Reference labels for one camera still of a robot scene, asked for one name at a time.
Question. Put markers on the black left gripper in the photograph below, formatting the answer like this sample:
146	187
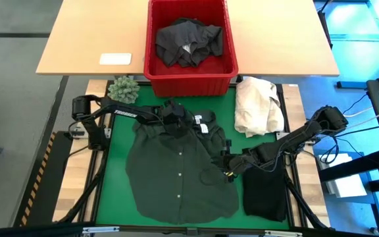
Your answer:
176	115

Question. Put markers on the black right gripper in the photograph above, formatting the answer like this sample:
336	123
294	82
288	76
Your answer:
240	163

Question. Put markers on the red ribbed plastic bin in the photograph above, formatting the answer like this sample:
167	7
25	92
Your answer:
189	85

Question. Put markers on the black garment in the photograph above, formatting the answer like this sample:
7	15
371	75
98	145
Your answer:
265	194

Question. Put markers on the dark green garment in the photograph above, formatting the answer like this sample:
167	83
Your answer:
169	177

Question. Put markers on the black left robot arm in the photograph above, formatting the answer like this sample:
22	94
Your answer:
127	113

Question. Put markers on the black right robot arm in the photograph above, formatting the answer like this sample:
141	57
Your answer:
294	138

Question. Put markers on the green spiky plant ornament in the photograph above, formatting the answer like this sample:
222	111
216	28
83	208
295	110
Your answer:
123	89

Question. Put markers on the beige garment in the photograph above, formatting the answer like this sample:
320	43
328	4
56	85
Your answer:
258	105

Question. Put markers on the dark grey garment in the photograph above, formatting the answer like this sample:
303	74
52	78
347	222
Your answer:
176	42

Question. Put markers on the wooden side board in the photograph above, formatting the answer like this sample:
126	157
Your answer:
308	184
71	184

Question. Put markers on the white rectangular pad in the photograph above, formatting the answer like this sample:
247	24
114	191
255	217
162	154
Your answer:
115	59

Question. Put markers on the green work mat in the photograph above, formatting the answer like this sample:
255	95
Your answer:
150	228

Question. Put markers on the white box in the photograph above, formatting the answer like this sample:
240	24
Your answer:
347	184

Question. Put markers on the light wooden desk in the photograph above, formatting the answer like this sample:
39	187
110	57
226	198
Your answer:
275	39

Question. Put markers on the black hazard-striped floor plate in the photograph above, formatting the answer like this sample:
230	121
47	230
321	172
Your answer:
49	177

